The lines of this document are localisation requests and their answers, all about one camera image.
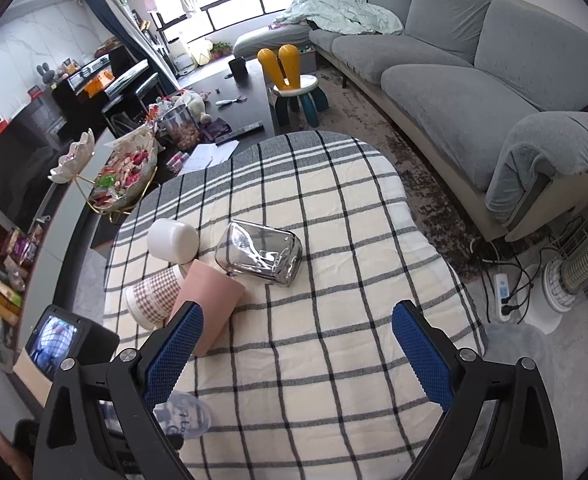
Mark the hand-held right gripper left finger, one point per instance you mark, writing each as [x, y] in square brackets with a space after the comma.
[174, 355]

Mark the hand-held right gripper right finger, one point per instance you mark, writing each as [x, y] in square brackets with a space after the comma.
[423, 355]

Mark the brown checked cup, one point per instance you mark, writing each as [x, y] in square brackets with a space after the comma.
[151, 295]

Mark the pink cup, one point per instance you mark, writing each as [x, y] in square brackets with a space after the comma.
[216, 292]

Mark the white cup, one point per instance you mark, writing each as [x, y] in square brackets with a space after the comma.
[171, 240]

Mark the shiny silver cup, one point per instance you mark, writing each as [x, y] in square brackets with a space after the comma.
[259, 255]

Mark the black cup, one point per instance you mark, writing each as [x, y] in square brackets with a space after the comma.
[237, 67]

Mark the clear plastic bottle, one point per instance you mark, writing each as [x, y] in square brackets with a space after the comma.
[186, 417]

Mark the pile of snack packets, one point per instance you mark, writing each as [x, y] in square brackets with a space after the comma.
[11, 280]

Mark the white power strip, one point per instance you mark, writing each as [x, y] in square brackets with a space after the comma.
[502, 295]

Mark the plaid blanket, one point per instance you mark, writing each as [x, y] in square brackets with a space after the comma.
[324, 310]

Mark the gold stand snack tray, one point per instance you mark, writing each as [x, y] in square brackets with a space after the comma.
[124, 175]

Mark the speckled rug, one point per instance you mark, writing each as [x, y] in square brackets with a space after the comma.
[423, 185]

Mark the white flower shaped dish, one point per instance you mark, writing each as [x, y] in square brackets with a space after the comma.
[74, 157]

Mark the white round heater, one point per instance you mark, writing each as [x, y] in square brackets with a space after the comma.
[583, 265]

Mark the black low cabinet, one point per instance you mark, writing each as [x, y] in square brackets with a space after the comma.
[14, 160]

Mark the white paper sheets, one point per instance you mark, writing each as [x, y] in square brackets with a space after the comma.
[209, 157]

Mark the glass jar of nuts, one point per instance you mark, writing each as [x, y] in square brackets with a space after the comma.
[181, 130]

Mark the purple cloth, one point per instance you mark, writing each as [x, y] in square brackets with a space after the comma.
[216, 130]

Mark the black remote control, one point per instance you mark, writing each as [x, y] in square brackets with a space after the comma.
[239, 132]

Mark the white plush toy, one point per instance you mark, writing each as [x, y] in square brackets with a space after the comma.
[194, 105]

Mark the black piano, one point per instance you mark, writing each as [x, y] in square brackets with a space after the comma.
[124, 85]

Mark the grey sofa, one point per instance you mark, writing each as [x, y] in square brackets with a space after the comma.
[448, 90]

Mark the grey plush rabbit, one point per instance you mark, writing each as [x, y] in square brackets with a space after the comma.
[46, 75]

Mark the dark coffee table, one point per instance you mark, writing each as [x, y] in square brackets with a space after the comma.
[246, 87]

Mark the rabbit ear child chair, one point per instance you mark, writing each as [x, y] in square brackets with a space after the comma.
[294, 90]

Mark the white appliance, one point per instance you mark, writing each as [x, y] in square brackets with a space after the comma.
[180, 55]

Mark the potted plant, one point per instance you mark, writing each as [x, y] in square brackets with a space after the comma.
[220, 50]

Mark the blue curtain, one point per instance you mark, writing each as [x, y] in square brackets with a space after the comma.
[124, 30]

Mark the pale green quilt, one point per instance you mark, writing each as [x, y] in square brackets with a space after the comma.
[344, 15]

